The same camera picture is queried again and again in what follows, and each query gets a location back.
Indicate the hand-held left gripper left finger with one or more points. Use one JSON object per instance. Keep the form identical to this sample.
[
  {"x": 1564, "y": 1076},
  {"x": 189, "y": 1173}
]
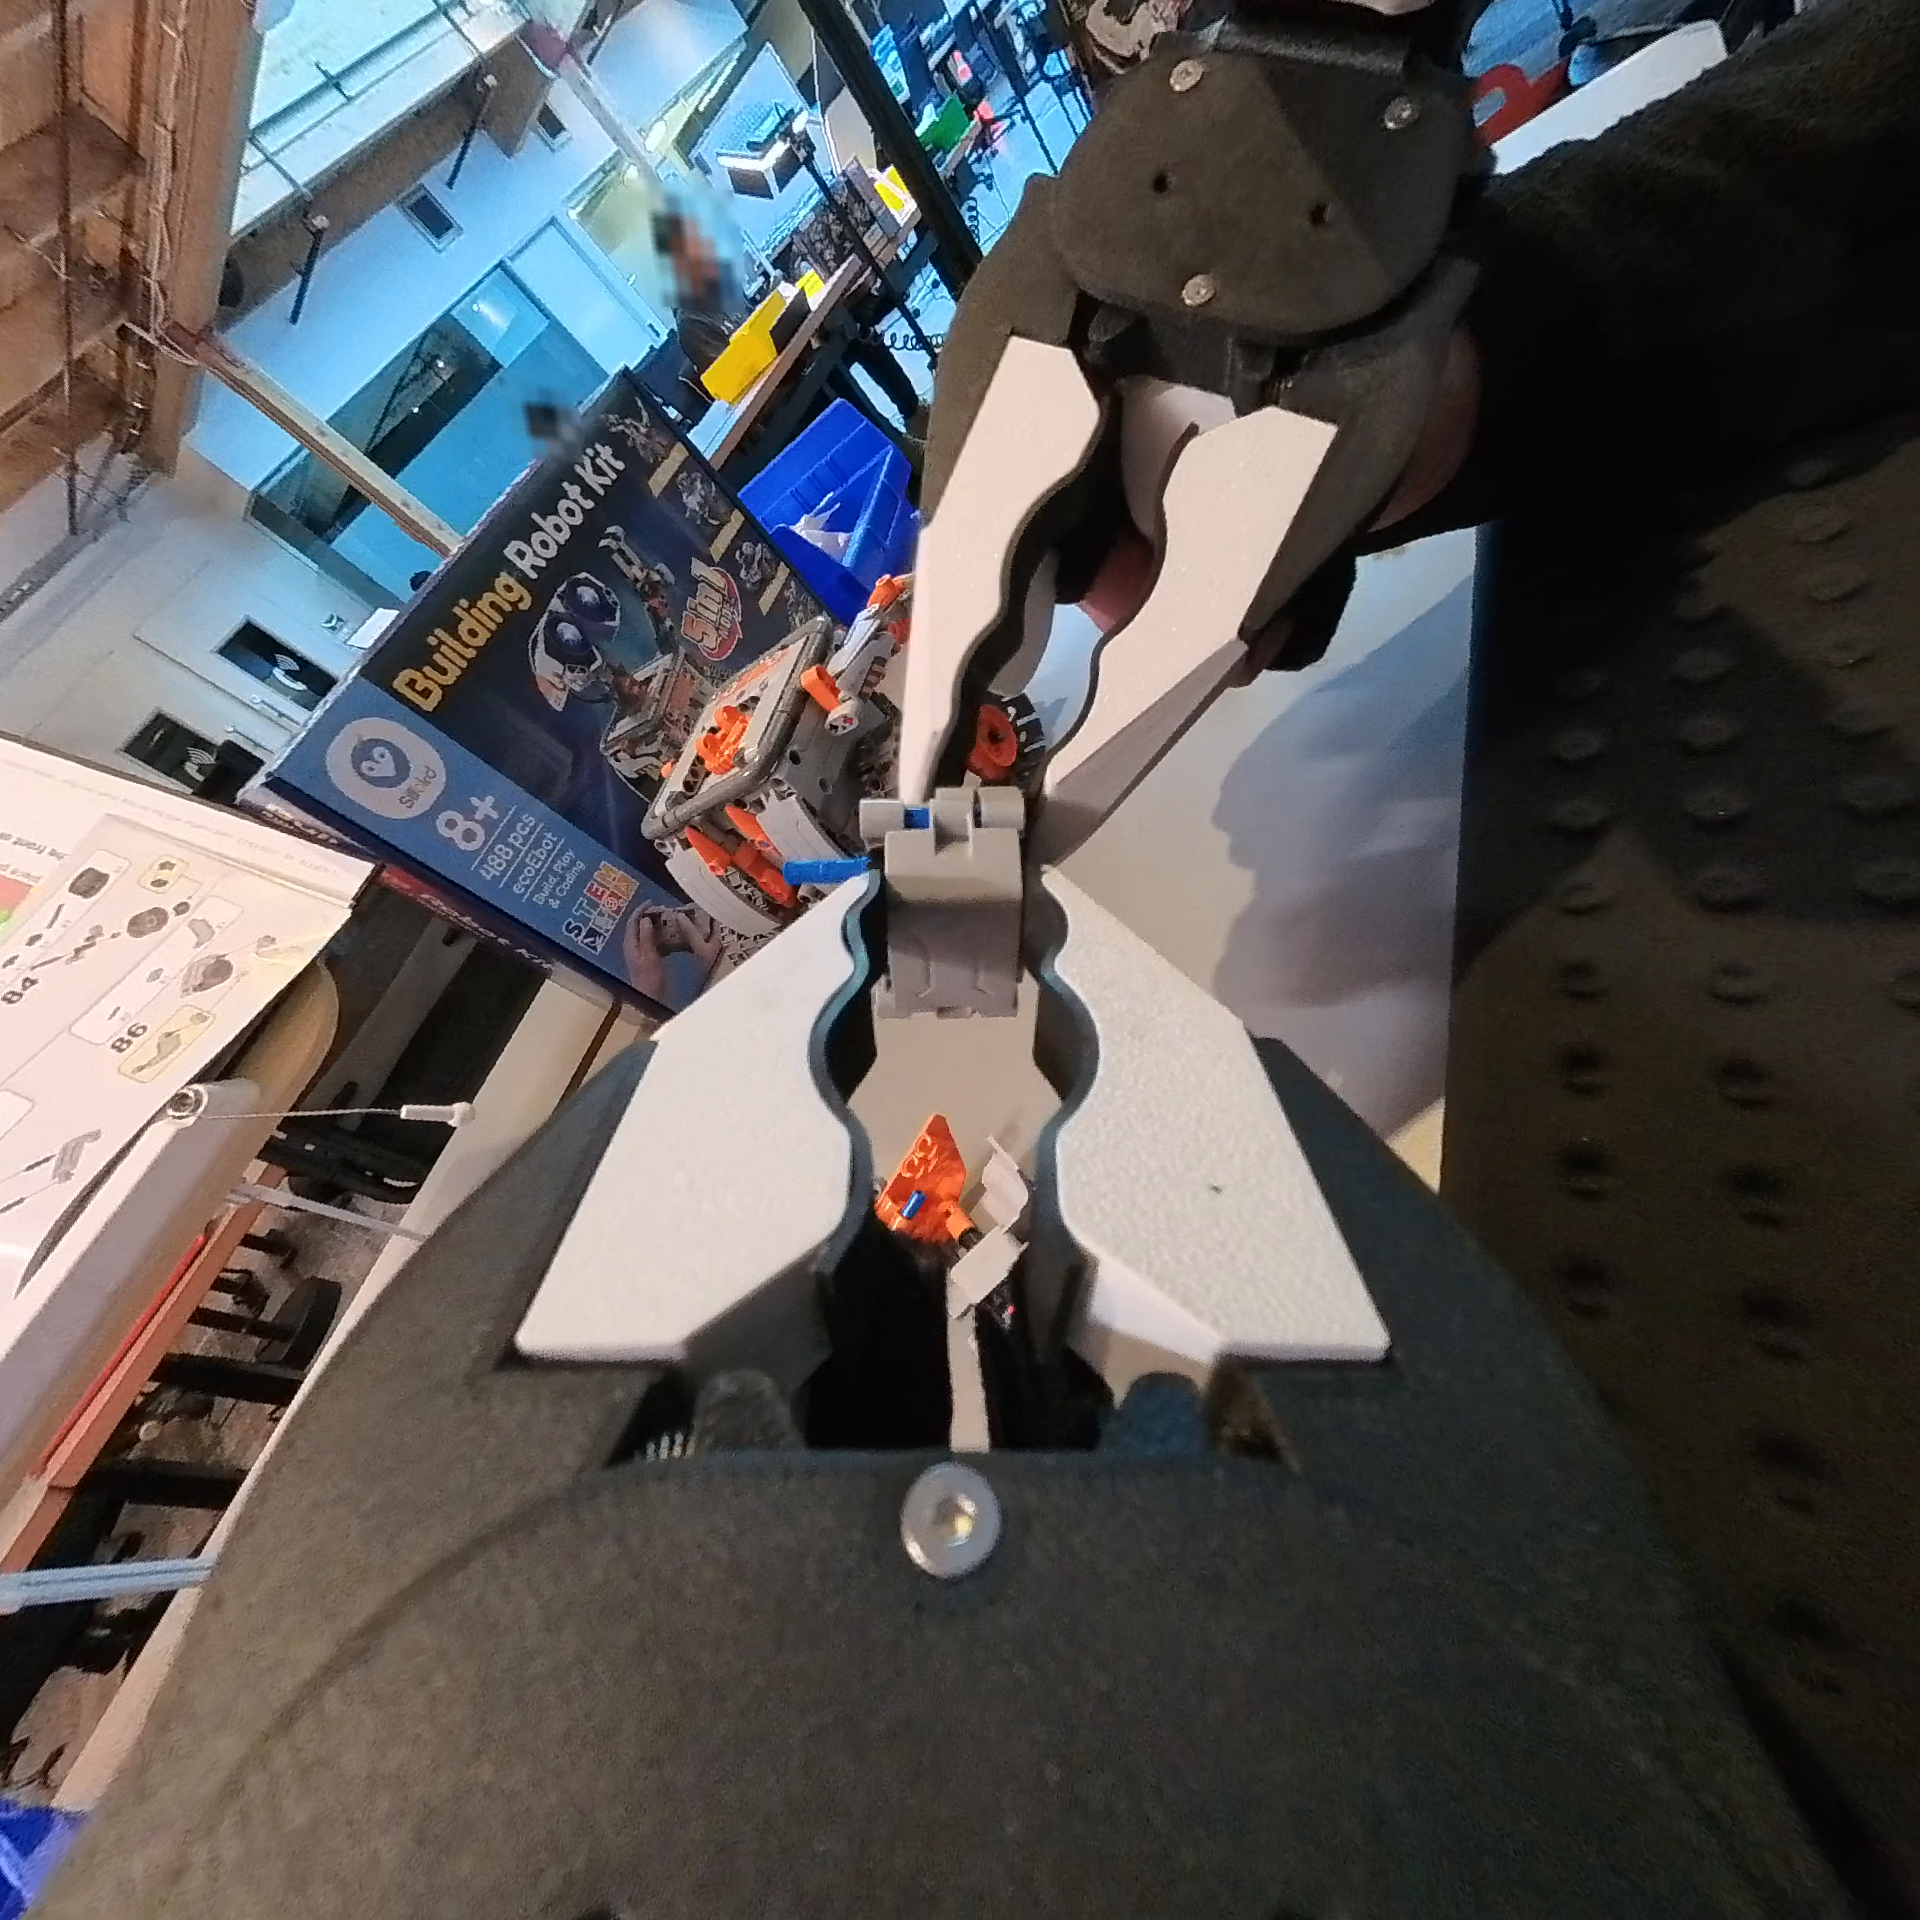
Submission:
[{"x": 692, "y": 1202}]

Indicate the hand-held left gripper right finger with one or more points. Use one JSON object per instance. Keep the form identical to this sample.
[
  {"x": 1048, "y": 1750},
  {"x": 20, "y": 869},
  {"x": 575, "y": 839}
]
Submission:
[{"x": 1214, "y": 1202}]

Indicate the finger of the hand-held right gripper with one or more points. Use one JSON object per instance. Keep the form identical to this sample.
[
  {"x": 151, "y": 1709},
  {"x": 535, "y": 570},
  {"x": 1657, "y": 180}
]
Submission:
[
  {"x": 1244, "y": 510},
  {"x": 974, "y": 495}
]

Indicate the grey block module orange part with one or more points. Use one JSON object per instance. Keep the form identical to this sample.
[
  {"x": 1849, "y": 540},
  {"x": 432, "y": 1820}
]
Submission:
[{"x": 921, "y": 1179}]

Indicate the grey block module blue pin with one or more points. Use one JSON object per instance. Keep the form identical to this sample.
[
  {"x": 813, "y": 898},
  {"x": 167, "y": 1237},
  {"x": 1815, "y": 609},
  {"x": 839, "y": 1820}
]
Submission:
[{"x": 944, "y": 915}]

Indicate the person's right hand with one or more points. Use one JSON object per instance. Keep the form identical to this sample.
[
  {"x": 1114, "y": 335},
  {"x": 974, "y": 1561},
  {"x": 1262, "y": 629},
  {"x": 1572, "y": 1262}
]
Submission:
[{"x": 1434, "y": 451}]

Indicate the blue plastic storage bin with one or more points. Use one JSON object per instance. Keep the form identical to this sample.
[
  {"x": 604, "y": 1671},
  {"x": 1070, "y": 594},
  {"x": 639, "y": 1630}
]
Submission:
[{"x": 839, "y": 482}]

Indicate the yellow plastic bin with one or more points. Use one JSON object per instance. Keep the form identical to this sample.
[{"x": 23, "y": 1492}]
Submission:
[{"x": 750, "y": 353}]

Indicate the white zip tie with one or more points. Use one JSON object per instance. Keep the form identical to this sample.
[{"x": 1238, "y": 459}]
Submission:
[
  {"x": 346, "y": 1213},
  {"x": 434, "y": 1114}
]

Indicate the green plastic bin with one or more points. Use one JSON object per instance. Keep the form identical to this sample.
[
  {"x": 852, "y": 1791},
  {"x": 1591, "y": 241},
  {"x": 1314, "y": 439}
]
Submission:
[{"x": 949, "y": 130}]

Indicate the grey orange tracked toy robot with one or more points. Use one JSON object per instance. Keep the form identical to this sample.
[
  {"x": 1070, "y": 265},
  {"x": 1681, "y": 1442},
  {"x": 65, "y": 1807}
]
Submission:
[{"x": 750, "y": 797}]

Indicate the blue robot kit box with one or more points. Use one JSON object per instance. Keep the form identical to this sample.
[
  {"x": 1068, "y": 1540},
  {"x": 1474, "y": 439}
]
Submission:
[{"x": 495, "y": 675}]

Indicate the white instruction sheet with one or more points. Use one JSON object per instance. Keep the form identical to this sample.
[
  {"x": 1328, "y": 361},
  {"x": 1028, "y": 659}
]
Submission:
[{"x": 135, "y": 962}]

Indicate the blue tipped zip tie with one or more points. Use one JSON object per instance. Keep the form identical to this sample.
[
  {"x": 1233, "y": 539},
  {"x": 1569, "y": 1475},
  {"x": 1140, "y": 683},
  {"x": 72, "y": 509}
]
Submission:
[{"x": 105, "y": 1587}]

